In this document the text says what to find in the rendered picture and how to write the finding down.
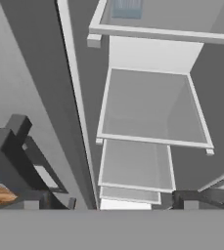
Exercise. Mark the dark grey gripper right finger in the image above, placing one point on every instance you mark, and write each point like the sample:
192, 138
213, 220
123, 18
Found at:
178, 199

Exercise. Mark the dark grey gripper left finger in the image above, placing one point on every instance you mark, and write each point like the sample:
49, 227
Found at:
46, 199

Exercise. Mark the white-framed glass fridge shelf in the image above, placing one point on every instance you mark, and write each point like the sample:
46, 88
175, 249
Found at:
149, 107
129, 194
133, 162
169, 22

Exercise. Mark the grey fridge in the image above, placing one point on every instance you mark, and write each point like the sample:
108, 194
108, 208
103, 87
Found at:
211, 97

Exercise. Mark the grey fridge door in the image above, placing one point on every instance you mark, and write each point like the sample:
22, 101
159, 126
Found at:
51, 81

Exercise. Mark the pale blue milk carton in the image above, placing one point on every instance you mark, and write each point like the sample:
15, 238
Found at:
126, 8

